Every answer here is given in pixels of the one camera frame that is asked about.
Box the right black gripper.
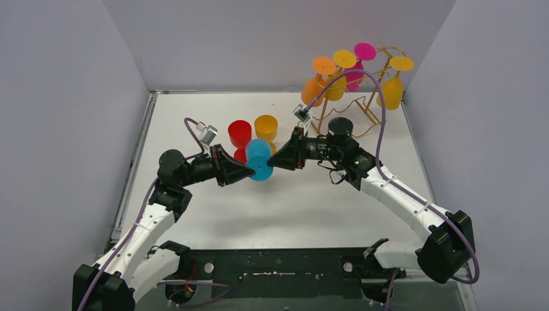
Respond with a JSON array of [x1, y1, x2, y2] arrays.
[[269, 126, 343, 170]]

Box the cyan wine glass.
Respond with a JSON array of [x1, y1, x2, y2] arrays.
[[245, 139, 273, 181]]

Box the yellow wine glass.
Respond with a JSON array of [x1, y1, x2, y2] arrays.
[[254, 115, 278, 154], [326, 50, 357, 101], [376, 56, 414, 110]]

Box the red wine glass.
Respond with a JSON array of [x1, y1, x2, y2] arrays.
[[228, 120, 252, 163]]

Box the gold wire glass rack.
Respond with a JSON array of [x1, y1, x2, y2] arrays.
[[308, 42, 408, 137]]

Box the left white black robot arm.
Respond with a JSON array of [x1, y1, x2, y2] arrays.
[[72, 144, 255, 310]]

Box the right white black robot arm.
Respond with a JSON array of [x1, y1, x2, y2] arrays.
[[267, 117, 475, 284]]

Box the yellow wine glass behind orange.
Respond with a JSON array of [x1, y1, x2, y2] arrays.
[[326, 50, 357, 101]]

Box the magenta wine glass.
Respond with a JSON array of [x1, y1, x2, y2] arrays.
[[344, 42, 377, 93]]

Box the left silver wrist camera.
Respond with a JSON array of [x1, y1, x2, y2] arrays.
[[196, 122, 218, 146]]

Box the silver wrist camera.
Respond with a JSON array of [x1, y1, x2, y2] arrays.
[[293, 104, 312, 132], [196, 122, 218, 146]]

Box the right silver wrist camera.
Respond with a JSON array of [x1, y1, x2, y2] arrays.
[[293, 104, 312, 132]]

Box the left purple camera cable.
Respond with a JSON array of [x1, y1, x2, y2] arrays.
[[76, 117, 211, 311]]

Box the purple camera cable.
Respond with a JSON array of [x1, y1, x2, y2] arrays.
[[76, 117, 211, 311], [305, 69, 480, 285]]

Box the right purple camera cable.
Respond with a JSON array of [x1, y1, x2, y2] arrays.
[[305, 69, 480, 285]]

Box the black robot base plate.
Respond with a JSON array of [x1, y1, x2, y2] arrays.
[[168, 248, 406, 303]]

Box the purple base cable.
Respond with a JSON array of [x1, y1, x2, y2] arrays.
[[154, 279, 230, 309]]

